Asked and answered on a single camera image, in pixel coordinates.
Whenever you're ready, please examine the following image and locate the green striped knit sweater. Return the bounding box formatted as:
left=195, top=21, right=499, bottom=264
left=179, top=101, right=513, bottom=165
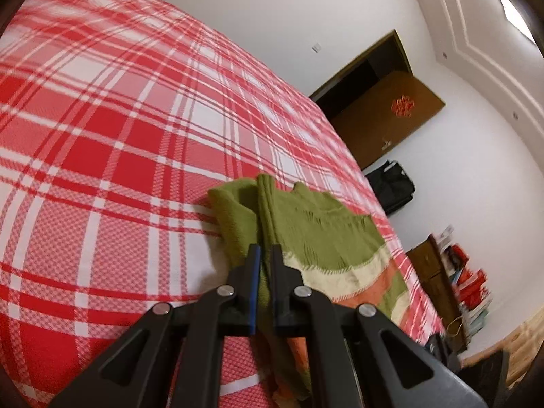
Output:
left=206, top=173, right=411, bottom=406

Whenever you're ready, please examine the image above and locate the brown wooden cabinet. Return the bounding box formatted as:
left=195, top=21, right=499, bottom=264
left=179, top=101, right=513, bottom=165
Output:
left=407, top=235, right=469, bottom=353

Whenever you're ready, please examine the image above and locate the black hanging bag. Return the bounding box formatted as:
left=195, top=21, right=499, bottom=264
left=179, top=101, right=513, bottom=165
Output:
left=366, top=160, right=416, bottom=217

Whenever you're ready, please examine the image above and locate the stack of colourful books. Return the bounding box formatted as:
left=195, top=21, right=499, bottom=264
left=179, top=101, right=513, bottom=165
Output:
left=434, top=225, right=492, bottom=345

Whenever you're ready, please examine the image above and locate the brown wooden door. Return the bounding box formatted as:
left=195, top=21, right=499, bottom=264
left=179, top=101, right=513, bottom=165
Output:
left=330, top=69, right=446, bottom=171

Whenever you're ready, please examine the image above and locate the red white plaid bedspread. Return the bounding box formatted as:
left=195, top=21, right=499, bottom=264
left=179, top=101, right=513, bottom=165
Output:
left=1, top=0, right=443, bottom=407

